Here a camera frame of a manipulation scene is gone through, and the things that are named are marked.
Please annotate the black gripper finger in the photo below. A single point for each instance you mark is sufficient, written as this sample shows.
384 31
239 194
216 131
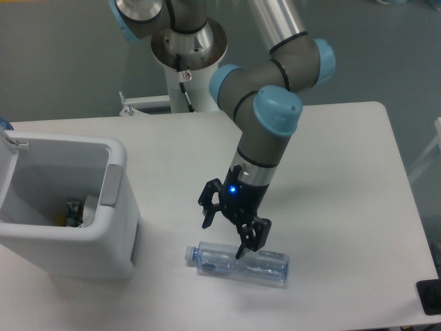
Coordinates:
253 235
206 201

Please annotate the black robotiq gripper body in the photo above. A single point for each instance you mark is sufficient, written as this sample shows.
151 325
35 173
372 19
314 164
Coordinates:
240 201

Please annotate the clear plastic water bottle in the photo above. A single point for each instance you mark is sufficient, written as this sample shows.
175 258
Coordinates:
220 259

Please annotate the white green wrapper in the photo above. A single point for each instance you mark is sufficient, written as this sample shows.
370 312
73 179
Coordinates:
89 210

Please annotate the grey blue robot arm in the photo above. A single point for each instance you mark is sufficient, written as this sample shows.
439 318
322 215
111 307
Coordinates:
263 103

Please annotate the white trash can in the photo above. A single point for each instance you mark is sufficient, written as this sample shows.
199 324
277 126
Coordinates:
40 173

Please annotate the black device at table edge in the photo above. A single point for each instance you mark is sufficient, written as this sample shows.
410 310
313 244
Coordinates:
429 293

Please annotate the blue object at left edge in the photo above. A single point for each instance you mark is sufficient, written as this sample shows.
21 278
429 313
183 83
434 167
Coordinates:
5 125

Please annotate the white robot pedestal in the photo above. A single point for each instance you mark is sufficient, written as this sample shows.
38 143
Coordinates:
189 61

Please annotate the white frame at right edge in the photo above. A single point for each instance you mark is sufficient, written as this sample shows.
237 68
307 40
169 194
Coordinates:
428 156

